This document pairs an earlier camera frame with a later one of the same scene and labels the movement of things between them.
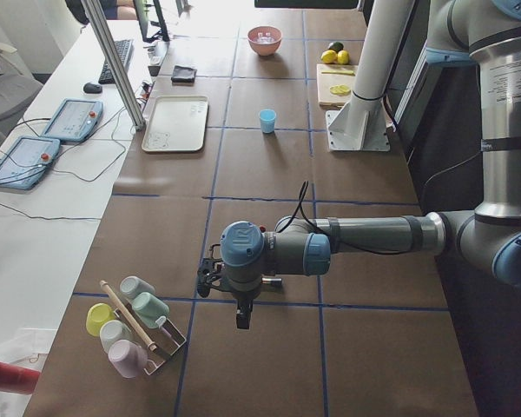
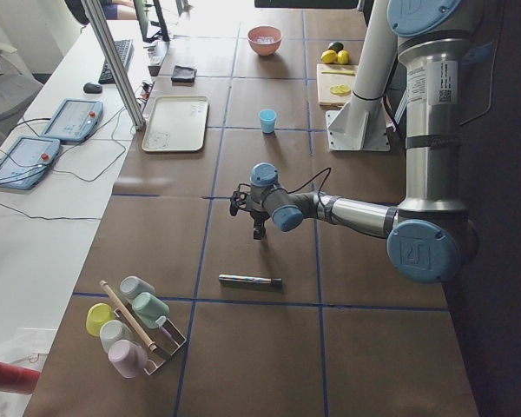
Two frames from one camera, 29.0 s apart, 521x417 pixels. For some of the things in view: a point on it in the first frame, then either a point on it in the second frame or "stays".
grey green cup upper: (132, 287) stays
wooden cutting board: (336, 83) stays
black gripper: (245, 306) to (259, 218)
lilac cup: (128, 358) stays
